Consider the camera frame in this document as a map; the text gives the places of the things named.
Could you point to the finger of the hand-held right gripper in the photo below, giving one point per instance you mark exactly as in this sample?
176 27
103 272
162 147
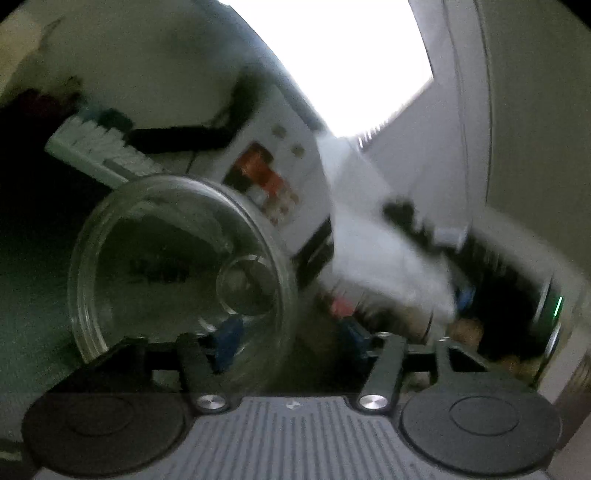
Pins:
464 300
411 217

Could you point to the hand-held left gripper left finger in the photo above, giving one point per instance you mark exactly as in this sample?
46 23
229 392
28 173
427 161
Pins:
228 341

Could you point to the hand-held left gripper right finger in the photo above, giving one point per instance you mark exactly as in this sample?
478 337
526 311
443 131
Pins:
355 338

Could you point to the white paper tissue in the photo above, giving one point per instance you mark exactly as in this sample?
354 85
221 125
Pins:
369 240

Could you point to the clear glass jar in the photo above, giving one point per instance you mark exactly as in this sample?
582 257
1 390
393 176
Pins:
161 240

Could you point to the patterned white can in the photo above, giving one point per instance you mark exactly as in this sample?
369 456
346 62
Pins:
284 205

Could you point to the computer monitor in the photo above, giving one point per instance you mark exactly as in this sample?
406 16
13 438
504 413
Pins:
346 60

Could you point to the black monitor stand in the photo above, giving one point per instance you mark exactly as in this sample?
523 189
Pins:
184 136

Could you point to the light blue keyboard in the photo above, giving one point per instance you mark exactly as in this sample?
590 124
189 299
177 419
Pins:
92 147

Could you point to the dark round jar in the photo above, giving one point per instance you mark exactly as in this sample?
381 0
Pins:
115 121

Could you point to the red ashtray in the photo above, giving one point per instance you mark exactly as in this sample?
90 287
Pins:
41 99

